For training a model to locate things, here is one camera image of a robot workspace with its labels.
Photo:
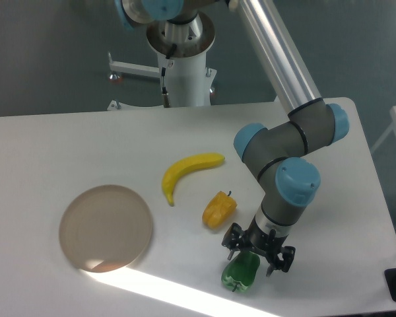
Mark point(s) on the yellow toy bell pepper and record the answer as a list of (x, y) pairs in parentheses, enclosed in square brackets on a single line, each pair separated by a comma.
[(218, 210)]

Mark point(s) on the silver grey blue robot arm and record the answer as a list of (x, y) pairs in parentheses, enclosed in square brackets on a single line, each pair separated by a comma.
[(274, 156)]

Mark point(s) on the round beige plate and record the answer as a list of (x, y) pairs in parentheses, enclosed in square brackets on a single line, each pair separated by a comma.
[(105, 228)]

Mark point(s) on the yellow toy banana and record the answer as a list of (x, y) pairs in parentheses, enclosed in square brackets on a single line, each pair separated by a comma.
[(187, 166)]

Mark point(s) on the green toy bell pepper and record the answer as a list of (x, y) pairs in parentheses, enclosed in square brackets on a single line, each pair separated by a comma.
[(239, 274)]

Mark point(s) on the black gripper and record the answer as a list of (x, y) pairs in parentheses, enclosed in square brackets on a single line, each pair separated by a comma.
[(269, 246)]

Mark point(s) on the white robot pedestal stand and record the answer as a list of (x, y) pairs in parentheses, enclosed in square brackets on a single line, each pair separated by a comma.
[(181, 45)]

